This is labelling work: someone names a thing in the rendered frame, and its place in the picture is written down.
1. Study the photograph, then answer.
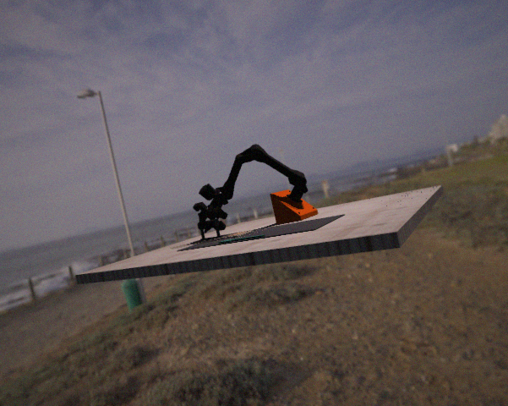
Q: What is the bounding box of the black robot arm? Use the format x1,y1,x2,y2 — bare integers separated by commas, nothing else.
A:
199,144,308,219

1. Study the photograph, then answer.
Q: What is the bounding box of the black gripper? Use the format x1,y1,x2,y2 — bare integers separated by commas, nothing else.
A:
193,202,226,233

